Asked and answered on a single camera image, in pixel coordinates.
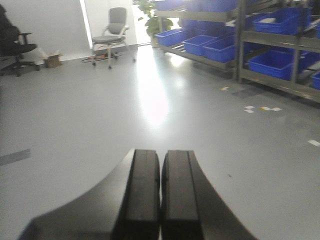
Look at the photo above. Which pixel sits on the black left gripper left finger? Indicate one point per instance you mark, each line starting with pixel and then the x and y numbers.
pixel 125 205

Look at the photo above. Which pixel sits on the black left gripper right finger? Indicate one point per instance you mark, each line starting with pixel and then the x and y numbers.
pixel 191 207

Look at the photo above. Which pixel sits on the distant grey shelf rack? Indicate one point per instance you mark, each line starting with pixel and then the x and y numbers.
pixel 224 18

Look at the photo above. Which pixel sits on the blue bin on rack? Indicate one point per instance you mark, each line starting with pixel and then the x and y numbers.
pixel 222 50
pixel 196 44
pixel 273 63
pixel 172 37
pixel 285 21

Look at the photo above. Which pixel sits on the small cardboard box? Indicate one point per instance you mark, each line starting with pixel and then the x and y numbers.
pixel 52 61

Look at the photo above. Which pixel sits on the grey office chair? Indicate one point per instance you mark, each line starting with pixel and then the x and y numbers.
pixel 113 34

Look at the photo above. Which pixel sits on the green potted plant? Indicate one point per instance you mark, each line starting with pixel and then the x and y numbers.
pixel 148 7

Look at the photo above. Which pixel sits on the black office chair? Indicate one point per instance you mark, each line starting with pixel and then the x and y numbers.
pixel 14 43

